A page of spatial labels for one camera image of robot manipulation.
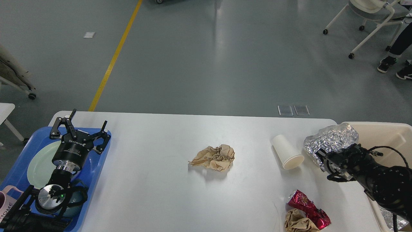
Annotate red foil wrapper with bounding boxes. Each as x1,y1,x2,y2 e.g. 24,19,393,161
287,189,331,230

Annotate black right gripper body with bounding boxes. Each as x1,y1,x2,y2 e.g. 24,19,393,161
326,151,358,181

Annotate crumpled brown paper ball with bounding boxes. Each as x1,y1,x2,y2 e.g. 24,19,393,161
284,208,320,232

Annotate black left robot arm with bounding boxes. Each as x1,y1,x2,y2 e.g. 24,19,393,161
1,110,112,232

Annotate white side table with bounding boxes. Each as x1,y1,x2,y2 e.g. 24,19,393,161
0,103,25,142

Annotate pink home mug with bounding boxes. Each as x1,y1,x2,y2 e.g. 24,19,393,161
0,185,23,222

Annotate silver foil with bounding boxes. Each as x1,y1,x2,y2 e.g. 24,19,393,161
303,123,359,174

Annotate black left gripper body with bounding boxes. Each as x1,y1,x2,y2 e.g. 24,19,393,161
52,139,94,170

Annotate person with black sneakers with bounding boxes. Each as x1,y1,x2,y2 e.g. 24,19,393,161
377,23,412,80

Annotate crumpled brown paper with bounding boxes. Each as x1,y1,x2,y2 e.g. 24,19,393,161
189,144,235,172

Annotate mint green plate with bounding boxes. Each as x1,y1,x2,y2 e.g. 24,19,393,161
27,141,81,189

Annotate silver foil bag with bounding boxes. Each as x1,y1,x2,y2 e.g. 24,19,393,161
379,206,409,231

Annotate teal home mug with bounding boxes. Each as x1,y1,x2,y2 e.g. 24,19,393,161
63,178,89,218

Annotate beige chair at left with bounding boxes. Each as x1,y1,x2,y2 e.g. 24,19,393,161
0,45,36,100

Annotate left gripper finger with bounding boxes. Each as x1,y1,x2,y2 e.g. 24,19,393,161
50,110,78,140
84,121,111,154

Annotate white rolling chair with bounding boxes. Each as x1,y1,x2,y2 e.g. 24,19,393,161
323,0,409,59

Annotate beige plastic bin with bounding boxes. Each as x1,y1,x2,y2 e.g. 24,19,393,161
349,121,412,232

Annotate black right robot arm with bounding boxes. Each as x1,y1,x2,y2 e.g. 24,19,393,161
315,143,412,223

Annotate white paper cup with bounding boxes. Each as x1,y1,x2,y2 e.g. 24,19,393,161
271,134,304,170

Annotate blue plastic tray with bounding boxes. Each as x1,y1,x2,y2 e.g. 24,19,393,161
1,127,109,232

